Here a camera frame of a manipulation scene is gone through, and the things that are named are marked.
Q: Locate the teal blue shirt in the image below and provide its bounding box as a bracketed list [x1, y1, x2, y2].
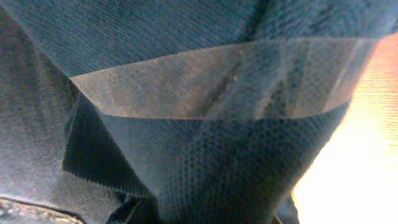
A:
[1, 0, 397, 223]

